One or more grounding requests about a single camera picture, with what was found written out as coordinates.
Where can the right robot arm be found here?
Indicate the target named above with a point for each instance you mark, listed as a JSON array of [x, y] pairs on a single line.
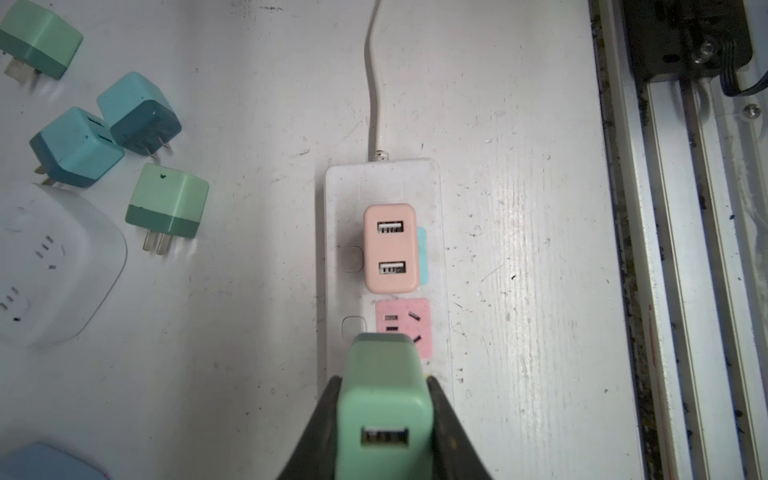
[[670, 40]]

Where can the green charger plug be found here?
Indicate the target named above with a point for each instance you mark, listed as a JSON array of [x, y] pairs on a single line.
[[38, 42], [385, 415], [167, 203]]

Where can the teal charger plug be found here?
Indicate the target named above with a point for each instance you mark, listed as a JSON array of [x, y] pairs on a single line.
[[139, 117], [76, 148]]

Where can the pink USB charger plug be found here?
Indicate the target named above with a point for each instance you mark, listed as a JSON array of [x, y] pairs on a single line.
[[391, 258]]

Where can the white square power socket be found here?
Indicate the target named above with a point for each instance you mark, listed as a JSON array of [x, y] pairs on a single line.
[[60, 258]]

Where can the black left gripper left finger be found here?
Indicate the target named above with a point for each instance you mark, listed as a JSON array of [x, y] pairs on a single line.
[[314, 456]]

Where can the teal charger plug upper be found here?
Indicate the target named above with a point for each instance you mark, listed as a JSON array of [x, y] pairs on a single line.
[[76, 148]]

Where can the teal charger plug lower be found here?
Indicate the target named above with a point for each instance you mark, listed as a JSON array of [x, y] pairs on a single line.
[[139, 117]]

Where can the white multicolour power strip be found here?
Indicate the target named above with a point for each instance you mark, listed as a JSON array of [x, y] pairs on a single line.
[[351, 308]]

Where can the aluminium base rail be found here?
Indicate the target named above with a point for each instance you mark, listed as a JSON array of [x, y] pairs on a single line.
[[688, 170]]

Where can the blue square power socket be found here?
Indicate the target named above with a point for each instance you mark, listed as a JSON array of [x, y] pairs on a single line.
[[42, 461]]

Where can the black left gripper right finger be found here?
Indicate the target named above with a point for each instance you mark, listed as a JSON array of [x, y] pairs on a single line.
[[454, 456]]

